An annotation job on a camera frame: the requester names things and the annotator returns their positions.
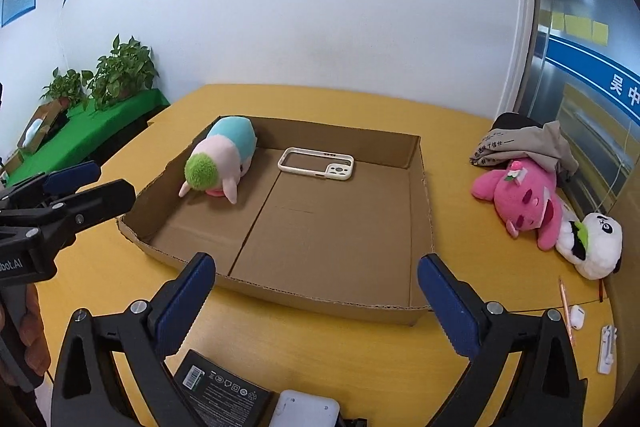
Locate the black product box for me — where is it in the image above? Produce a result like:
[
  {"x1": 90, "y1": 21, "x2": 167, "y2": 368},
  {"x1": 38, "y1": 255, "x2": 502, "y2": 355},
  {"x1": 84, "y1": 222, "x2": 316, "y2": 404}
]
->
[{"x1": 174, "y1": 350, "x2": 272, "y2": 427}]

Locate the teal pink plush toy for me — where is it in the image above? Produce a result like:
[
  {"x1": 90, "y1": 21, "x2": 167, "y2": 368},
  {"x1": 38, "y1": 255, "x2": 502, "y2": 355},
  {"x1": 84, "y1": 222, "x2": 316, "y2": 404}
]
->
[{"x1": 179, "y1": 116, "x2": 257, "y2": 205}]

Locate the white rectangular device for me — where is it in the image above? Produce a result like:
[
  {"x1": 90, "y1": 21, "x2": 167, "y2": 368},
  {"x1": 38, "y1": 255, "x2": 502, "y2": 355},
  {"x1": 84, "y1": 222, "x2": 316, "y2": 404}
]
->
[{"x1": 269, "y1": 390, "x2": 340, "y2": 427}]

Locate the cream phone case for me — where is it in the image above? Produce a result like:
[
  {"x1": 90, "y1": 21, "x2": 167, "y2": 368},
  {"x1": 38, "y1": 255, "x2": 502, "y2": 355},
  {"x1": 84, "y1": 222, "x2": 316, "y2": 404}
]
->
[{"x1": 278, "y1": 147, "x2": 356, "y2": 181}]

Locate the person left hand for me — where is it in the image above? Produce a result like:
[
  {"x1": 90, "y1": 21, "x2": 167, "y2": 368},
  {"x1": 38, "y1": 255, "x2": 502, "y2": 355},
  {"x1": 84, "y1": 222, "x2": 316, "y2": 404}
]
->
[{"x1": 18, "y1": 284, "x2": 51, "y2": 376}]

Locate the green covered side table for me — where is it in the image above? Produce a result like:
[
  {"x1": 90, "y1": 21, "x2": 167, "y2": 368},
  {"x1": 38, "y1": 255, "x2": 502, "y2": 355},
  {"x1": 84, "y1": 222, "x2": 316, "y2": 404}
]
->
[{"x1": 6, "y1": 89, "x2": 169, "y2": 186}]

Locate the cardboard box on side table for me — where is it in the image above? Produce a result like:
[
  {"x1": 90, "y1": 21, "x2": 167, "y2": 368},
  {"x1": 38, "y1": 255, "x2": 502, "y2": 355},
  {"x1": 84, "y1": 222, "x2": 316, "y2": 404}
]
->
[{"x1": 17, "y1": 100, "x2": 68, "y2": 155}]

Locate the small white earbud case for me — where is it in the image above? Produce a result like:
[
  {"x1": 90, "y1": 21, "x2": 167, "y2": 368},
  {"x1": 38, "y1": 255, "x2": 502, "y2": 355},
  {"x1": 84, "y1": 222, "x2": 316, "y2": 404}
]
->
[{"x1": 568, "y1": 305, "x2": 586, "y2": 331}]

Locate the pink pen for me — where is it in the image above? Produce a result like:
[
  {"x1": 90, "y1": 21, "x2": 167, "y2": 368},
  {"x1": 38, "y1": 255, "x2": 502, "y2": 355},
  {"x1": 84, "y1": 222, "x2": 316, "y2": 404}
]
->
[{"x1": 558, "y1": 277, "x2": 575, "y2": 348}]

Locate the small potted green plant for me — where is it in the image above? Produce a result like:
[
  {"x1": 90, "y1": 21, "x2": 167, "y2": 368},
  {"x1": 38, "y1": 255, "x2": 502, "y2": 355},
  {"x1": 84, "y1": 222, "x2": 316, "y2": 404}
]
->
[{"x1": 40, "y1": 67, "x2": 86, "y2": 108}]

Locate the large potted green plant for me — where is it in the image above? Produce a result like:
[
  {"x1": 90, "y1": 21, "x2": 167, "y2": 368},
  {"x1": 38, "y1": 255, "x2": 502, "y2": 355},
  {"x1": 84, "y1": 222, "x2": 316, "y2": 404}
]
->
[{"x1": 84, "y1": 35, "x2": 158, "y2": 110}]

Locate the white panda plush toy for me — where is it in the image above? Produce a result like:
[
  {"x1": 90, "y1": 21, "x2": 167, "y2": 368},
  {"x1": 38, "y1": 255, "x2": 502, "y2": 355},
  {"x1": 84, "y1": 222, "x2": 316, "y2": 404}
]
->
[{"x1": 555, "y1": 211, "x2": 623, "y2": 281}]

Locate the grey printed cloth bag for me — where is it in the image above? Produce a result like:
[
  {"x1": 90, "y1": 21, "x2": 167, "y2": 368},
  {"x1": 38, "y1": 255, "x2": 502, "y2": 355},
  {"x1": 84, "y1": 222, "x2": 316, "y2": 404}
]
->
[{"x1": 470, "y1": 113, "x2": 579, "y2": 178}]

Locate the shallow cardboard box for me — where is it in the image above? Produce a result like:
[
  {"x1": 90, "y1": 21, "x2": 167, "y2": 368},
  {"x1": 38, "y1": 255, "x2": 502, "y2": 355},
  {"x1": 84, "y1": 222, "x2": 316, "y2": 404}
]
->
[{"x1": 118, "y1": 117, "x2": 434, "y2": 325}]

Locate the white clip bracket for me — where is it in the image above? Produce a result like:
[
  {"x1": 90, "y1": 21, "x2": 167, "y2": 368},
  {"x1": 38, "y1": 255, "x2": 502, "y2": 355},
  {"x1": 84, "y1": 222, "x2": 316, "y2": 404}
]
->
[{"x1": 597, "y1": 324, "x2": 617, "y2": 375}]

